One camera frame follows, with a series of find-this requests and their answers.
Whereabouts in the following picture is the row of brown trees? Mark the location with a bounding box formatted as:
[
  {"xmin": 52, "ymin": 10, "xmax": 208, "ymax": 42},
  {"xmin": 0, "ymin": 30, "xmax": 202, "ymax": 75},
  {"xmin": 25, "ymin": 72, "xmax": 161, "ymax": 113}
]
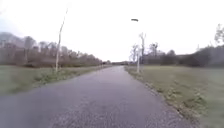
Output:
[{"xmin": 0, "ymin": 31, "xmax": 105, "ymax": 69}]

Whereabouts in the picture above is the tall bare tree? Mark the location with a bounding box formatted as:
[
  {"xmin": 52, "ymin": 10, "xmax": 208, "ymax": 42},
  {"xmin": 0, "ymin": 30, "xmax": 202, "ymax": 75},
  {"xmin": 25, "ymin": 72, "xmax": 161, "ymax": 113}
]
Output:
[{"xmin": 138, "ymin": 31, "xmax": 148, "ymax": 65}]

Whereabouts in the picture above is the wide grass field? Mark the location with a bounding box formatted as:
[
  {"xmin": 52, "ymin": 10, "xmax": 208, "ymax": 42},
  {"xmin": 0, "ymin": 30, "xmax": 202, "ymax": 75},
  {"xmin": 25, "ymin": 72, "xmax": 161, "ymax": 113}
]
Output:
[{"xmin": 123, "ymin": 64, "xmax": 224, "ymax": 128}]

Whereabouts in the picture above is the thin bare young tree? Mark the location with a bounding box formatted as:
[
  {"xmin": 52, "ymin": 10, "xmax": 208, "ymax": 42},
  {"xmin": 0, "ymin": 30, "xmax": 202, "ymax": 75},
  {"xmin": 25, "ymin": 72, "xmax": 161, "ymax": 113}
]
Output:
[{"xmin": 53, "ymin": 8, "xmax": 70, "ymax": 73}]

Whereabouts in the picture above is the grass strip with weeds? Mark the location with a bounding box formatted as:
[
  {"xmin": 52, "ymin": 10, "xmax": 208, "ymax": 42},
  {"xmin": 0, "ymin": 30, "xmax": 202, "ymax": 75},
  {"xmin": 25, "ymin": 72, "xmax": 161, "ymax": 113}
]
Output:
[{"xmin": 0, "ymin": 64, "xmax": 113, "ymax": 96}]

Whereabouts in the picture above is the grey asphalt path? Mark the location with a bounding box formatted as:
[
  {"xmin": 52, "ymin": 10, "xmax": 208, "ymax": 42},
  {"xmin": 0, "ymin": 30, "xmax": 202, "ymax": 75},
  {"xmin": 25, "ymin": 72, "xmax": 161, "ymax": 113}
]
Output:
[{"xmin": 0, "ymin": 65, "xmax": 198, "ymax": 128}]

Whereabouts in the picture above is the pale street lamp pole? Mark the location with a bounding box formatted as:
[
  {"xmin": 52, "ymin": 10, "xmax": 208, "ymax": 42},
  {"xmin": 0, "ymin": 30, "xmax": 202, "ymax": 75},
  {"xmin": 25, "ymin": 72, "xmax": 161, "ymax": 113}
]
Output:
[{"xmin": 130, "ymin": 18, "xmax": 141, "ymax": 75}]

